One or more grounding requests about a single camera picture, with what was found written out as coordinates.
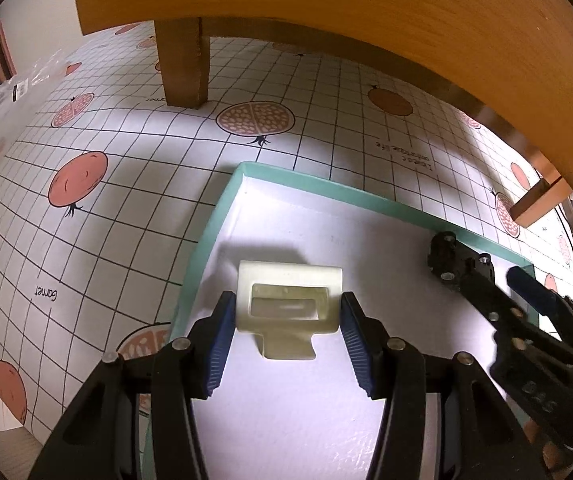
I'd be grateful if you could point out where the cream plastic clip holder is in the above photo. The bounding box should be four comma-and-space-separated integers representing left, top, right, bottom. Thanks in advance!
236, 260, 343, 361

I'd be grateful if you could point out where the black toy car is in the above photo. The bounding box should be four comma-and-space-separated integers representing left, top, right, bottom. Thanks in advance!
428, 231, 495, 288

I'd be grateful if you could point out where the teal rimmed white tray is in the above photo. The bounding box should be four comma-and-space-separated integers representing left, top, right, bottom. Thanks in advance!
172, 162, 494, 479

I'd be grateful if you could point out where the white grid pomegranate mat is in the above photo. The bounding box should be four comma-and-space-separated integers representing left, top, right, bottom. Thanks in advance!
0, 23, 573, 441

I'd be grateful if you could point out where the wooden nightstand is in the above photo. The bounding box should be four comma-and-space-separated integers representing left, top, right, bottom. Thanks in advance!
70, 0, 573, 229

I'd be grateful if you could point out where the clear plastic bag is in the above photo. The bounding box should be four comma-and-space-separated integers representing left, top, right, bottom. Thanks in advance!
0, 49, 67, 148

